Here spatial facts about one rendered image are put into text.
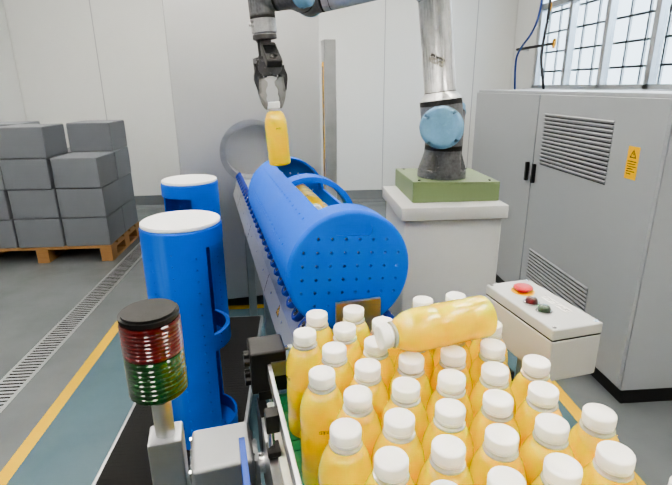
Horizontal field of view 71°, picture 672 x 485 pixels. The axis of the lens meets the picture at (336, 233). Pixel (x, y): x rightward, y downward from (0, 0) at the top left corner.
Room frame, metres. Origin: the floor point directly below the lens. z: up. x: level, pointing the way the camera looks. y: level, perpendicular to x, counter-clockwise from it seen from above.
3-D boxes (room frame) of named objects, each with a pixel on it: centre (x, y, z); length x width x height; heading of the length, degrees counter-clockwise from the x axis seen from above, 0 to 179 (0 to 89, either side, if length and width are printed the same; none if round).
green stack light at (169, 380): (0.46, 0.20, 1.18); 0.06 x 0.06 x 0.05
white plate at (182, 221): (1.64, 0.56, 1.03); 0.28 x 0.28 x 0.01
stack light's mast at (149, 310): (0.46, 0.20, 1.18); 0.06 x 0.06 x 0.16
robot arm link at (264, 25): (1.52, 0.21, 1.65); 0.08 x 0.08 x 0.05
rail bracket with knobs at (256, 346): (0.83, 0.14, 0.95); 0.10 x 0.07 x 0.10; 105
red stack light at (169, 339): (0.46, 0.20, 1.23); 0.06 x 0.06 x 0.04
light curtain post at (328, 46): (2.45, 0.03, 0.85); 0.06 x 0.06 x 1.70; 15
